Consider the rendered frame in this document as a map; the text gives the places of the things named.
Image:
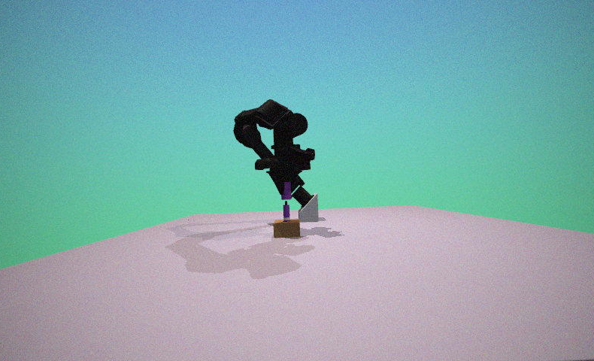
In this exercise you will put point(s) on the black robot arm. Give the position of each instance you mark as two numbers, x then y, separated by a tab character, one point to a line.
286	126

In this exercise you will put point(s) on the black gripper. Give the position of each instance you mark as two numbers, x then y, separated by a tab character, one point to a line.
277	165

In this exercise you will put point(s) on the orange square block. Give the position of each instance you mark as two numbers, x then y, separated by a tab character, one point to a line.
286	229

